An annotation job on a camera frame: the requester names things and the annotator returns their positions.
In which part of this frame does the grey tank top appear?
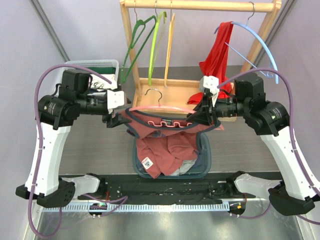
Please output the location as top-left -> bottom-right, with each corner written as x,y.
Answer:
170,159 -> 197,176

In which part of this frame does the red tank top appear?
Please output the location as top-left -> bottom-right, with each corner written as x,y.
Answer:
187,21 -> 233,105

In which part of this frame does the white plastic basket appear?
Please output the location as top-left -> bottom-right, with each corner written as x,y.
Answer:
65,59 -> 119,75

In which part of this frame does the yellow hanger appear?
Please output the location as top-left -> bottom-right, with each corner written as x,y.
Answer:
164,9 -> 175,88

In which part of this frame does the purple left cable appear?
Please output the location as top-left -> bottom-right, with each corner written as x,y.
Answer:
27,64 -> 130,238

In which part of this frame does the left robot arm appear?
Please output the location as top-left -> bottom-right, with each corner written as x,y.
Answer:
15,68 -> 129,208

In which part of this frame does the teal plastic bin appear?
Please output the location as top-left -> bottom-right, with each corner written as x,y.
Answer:
132,133 -> 212,179

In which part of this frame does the maroon tank top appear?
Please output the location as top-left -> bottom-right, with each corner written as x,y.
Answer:
120,108 -> 221,179

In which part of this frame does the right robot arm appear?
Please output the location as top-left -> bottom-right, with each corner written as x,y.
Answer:
187,72 -> 320,216

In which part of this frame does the purple cable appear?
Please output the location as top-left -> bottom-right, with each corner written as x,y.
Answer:
217,67 -> 320,226
27,64 -> 130,238

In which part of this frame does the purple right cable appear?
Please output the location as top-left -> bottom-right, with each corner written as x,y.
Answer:
217,67 -> 320,226

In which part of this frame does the folded white printed shirt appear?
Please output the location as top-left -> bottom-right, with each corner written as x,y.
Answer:
89,74 -> 118,93

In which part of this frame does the white slotted cable duct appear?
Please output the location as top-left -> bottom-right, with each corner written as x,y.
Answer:
41,202 -> 231,213

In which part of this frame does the lime green hanger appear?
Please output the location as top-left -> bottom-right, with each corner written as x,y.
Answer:
148,0 -> 167,86

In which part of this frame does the pink hanger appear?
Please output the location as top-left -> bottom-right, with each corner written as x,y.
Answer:
129,88 -> 195,128

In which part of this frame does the light blue hanger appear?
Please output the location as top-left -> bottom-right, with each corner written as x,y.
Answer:
218,0 -> 282,71

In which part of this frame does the wooden clothes rack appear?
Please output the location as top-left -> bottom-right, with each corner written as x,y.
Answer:
119,0 -> 282,116

